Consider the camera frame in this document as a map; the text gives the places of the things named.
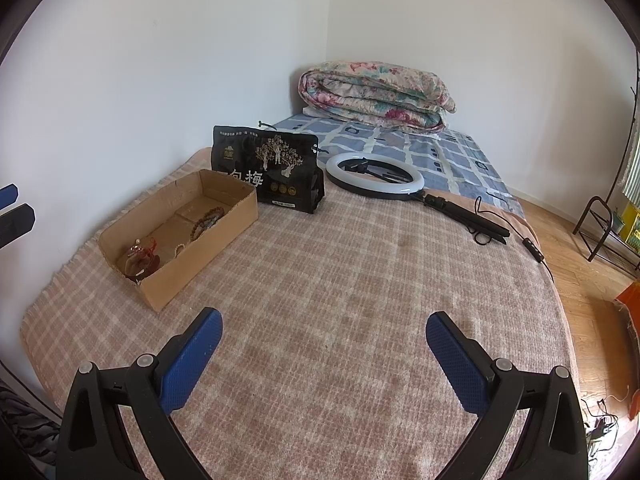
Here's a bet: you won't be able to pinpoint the blue patterned bed sheet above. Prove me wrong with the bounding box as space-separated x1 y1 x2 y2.
270 112 526 221

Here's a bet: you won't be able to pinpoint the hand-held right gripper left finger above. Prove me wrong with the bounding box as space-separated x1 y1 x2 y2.
55 306 224 480

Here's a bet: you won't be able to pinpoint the orange box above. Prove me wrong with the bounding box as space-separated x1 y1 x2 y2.
614 280 640 346

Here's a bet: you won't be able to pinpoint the white ring light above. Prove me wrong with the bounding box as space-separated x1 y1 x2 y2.
325 152 427 200

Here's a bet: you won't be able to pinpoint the pink plaid blanket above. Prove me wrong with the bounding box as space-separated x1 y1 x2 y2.
20 147 576 480

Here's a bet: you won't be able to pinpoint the black clothes rack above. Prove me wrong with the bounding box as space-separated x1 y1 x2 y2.
607 50 640 196

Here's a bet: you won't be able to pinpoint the black floor cables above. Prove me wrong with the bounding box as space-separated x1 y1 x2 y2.
582 385 631 456

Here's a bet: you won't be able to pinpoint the black folded tripod stand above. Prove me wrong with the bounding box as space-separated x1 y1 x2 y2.
422 191 511 247

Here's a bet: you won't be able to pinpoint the green pendant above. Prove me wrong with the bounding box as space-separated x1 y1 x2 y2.
129 238 162 268

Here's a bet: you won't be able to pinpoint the cardboard box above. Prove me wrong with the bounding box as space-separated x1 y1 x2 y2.
97 169 259 313

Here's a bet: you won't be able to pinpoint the brown wooden bead necklace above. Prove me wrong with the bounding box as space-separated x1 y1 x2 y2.
189 207 227 242

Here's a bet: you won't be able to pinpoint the green striped cloth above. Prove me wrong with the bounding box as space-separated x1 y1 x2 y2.
621 122 640 201

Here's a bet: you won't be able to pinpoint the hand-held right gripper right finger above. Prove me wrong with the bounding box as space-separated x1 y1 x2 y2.
425 311 590 480

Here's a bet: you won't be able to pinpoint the folded floral quilt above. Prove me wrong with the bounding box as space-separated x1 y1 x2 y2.
298 61 457 134

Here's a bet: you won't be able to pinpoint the dark striped clothing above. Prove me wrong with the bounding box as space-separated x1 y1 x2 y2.
0 380 63 468

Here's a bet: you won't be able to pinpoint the black snack bag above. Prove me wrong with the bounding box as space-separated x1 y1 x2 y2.
211 125 326 216

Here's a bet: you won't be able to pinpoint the black metal rack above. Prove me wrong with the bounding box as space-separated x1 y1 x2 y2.
572 196 640 276

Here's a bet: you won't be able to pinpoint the yellow crate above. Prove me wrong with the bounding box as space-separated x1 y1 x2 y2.
612 205 640 253

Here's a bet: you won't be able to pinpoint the black cable with inline switch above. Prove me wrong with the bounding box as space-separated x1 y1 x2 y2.
475 195 558 286

